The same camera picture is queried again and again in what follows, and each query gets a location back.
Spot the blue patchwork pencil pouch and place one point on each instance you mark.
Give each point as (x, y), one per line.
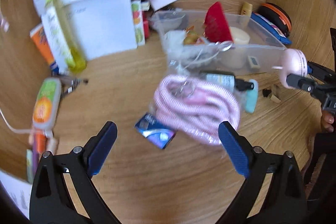
(272, 28)

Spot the right hand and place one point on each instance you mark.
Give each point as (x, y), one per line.
(327, 121)

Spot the yellow-green spray bottle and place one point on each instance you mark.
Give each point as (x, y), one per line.
(61, 41)

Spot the dark green spray bottle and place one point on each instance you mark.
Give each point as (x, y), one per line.
(227, 80)

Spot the cream marker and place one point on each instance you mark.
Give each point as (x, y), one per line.
(52, 145)

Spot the black orange zip case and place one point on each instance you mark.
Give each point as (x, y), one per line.
(276, 15)

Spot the red velvet pouch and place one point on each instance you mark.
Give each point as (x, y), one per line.
(217, 29)

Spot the teal white tube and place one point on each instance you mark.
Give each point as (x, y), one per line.
(251, 97)

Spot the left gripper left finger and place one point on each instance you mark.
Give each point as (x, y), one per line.
(50, 200)

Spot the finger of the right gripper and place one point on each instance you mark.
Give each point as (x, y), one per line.
(306, 84)
(320, 72)

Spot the small yellow lotion bottle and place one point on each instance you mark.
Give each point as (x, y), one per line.
(246, 9)

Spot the clear plastic storage bin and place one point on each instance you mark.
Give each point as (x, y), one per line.
(233, 57)

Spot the orange sunscreen tube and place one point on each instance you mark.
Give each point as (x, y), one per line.
(39, 38)

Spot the orange marker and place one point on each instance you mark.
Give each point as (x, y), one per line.
(39, 144)

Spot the white paper notepad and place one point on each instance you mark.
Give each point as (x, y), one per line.
(101, 27)

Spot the blue foil packet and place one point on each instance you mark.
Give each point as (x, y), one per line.
(154, 131)

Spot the purple marker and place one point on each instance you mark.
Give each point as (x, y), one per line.
(34, 164)

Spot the orange-label lotion bottle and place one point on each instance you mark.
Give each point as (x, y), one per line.
(47, 104)

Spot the white printed leaflet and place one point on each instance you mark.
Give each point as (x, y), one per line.
(18, 190)

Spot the mahjong tile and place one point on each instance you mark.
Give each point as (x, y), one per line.
(253, 63)

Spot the black pens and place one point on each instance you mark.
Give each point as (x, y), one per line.
(70, 83)

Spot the small black clip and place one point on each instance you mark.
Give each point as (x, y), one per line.
(266, 92)

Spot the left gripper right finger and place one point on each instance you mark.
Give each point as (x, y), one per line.
(285, 201)

